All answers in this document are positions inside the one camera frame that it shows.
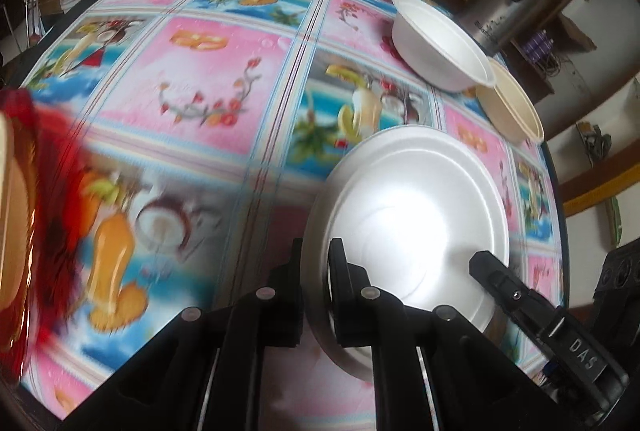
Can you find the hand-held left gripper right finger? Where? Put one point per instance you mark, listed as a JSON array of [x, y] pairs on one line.
[[345, 301]]

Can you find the white foam bowl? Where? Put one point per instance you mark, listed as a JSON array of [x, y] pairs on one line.
[[440, 46], [415, 221]]

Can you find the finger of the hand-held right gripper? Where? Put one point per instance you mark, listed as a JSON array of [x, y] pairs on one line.
[[505, 286]]

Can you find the wooden side cabinet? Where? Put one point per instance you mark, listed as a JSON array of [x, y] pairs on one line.
[[575, 41]]

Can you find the red scalloped plastic plate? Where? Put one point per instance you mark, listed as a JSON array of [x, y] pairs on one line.
[[45, 221]]

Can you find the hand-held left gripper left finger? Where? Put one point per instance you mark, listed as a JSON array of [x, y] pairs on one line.
[[287, 301]]

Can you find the beige plastic bowl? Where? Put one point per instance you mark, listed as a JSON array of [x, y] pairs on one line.
[[515, 106]]

